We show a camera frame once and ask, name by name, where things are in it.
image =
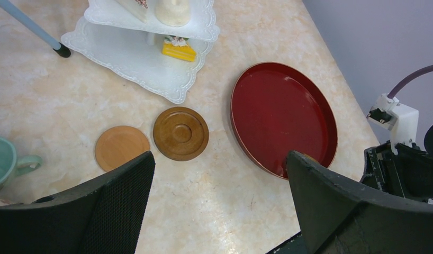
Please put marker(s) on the red round tray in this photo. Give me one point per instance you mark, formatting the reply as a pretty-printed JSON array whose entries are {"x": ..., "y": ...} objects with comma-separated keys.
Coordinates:
[{"x": 275, "y": 109}]

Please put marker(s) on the white strawberry cake slice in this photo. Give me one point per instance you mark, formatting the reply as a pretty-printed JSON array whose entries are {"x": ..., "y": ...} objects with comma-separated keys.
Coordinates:
[{"x": 138, "y": 8}]

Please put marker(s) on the white three-tier cake stand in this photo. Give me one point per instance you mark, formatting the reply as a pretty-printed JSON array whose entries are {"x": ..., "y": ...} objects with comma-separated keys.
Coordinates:
[{"x": 112, "y": 37}]

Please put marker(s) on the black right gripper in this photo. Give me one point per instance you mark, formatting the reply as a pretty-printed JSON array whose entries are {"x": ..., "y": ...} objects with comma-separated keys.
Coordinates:
[{"x": 407, "y": 174}]

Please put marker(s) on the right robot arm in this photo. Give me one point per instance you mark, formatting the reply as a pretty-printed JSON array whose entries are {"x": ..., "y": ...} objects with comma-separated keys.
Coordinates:
[{"x": 409, "y": 174}]

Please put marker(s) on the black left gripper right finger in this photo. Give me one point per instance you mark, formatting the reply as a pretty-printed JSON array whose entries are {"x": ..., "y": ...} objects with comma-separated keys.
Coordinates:
[{"x": 339, "y": 215}]

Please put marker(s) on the light wooden coaster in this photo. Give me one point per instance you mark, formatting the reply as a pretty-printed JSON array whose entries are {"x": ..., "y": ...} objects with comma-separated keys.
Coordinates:
[{"x": 118, "y": 145}]

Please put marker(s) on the round tan biscuit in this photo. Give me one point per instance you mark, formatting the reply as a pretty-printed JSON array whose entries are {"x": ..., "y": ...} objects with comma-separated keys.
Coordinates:
[{"x": 310, "y": 158}]

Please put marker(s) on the light blue tripod stand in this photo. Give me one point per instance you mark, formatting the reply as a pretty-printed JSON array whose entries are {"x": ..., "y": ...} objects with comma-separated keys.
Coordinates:
[{"x": 16, "y": 13}]

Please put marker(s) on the mint green cup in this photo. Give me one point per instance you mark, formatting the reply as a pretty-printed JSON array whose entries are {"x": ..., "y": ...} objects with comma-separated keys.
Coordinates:
[{"x": 11, "y": 165}]

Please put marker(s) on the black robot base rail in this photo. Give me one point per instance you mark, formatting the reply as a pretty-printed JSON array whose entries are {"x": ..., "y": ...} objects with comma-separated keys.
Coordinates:
[{"x": 293, "y": 245}]

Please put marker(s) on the dark wooden saucer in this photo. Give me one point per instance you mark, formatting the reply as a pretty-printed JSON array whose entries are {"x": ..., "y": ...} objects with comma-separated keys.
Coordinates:
[{"x": 180, "y": 133}]

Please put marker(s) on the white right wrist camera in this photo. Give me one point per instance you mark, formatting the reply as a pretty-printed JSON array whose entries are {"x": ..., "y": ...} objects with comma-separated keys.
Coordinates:
[{"x": 401, "y": 120}]

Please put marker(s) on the white round mousse cake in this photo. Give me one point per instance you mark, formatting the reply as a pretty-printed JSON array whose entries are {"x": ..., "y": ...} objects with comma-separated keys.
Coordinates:
[{"x": 173, "y": 13}]

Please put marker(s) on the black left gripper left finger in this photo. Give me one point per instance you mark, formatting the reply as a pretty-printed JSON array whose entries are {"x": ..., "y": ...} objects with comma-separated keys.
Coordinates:
[{"x": 102, "y": 215}]

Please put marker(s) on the yellow cake slice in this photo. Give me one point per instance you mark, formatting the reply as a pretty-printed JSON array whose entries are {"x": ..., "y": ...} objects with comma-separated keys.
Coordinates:
[{"x": 177, "y": 47}]

